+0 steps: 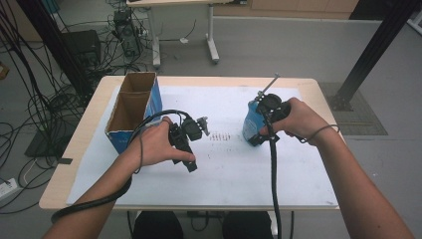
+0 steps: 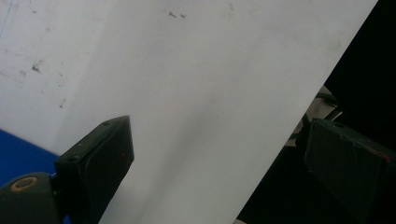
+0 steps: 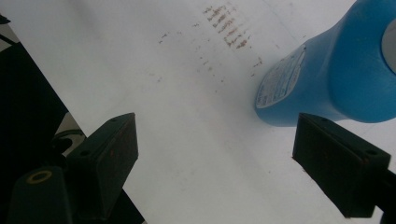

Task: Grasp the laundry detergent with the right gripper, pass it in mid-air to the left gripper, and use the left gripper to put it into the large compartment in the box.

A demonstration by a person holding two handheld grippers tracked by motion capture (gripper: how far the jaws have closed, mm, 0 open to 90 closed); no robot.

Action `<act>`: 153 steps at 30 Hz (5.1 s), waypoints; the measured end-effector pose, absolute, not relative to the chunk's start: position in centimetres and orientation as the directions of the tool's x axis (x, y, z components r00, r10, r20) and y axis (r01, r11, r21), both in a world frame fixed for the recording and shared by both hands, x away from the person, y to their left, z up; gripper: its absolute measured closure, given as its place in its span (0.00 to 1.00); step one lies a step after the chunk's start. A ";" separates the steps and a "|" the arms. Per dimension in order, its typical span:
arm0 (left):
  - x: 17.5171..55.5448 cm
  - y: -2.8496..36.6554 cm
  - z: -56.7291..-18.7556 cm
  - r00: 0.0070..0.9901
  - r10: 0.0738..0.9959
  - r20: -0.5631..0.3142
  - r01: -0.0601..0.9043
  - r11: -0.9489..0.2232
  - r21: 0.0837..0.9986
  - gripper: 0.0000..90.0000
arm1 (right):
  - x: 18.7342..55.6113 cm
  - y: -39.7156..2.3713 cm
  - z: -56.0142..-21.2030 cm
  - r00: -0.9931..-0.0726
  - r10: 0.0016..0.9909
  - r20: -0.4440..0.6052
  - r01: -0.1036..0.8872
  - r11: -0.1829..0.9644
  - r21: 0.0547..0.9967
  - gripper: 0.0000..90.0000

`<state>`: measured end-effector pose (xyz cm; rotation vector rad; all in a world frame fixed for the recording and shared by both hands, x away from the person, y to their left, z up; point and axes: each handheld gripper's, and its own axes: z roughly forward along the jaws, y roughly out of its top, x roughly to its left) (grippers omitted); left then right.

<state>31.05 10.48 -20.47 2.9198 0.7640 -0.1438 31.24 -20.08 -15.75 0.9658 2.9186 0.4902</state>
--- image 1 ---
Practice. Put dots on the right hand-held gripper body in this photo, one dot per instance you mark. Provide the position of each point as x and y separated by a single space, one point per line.
272 104

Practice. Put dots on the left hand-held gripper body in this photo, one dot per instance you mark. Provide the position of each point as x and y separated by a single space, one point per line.
192 129

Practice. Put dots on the blue bottle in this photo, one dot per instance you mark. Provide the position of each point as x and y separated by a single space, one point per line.
251 122

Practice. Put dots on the blue cardboard box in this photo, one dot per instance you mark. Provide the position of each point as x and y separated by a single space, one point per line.
132 106

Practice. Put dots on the person's left hand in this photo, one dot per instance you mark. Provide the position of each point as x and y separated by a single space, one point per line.
152 146

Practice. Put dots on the person's right hand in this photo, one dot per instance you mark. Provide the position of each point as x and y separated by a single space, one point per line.
302 122

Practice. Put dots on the white table mat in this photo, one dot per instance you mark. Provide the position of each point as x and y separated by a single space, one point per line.
232 172

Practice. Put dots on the person's leg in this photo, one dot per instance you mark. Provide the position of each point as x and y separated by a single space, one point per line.
247 225
157 225

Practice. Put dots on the light wooden table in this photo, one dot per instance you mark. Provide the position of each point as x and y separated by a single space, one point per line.
99 99

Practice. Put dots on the black tape strip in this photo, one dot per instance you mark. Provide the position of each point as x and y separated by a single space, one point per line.
64 161

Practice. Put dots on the computer tower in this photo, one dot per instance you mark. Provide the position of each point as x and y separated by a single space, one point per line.
127 33

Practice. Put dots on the white desk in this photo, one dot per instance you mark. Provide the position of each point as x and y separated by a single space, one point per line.
185 3

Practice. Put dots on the black box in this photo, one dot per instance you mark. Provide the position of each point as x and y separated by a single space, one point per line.
83 46

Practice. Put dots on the white power strip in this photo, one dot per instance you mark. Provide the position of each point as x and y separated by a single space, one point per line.
7 188

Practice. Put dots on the black metal stand post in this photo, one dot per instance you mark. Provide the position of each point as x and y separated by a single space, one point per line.
56 49
375 49

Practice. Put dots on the black stand base plate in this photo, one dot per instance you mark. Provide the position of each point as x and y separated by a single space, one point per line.
41 146

